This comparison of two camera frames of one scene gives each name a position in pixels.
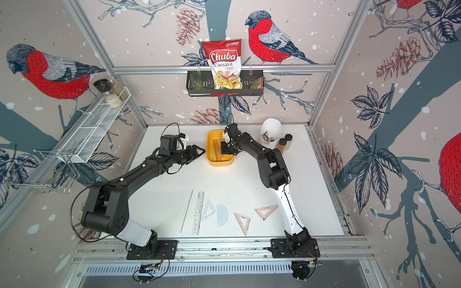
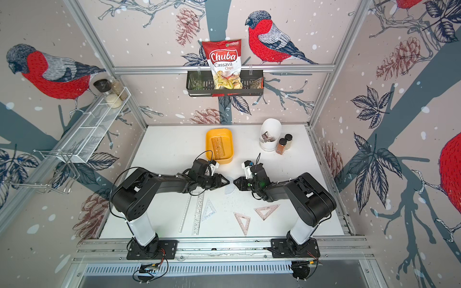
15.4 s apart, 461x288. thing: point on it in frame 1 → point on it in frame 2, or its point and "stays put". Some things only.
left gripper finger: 196,157 → 219,186
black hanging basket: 202,84 stays put
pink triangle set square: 244,228 stays put
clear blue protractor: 222,215 → 229,188
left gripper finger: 195,147 → 217,180
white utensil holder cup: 271,132 stays put
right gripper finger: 228,148 → 241,183
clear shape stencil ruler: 198,209 stays put
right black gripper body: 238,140 → 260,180
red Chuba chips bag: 224,57 stays put
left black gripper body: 183,156 → 206,182
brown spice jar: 281,146 stays put
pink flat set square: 271,208 stays put
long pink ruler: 217,146 stays put
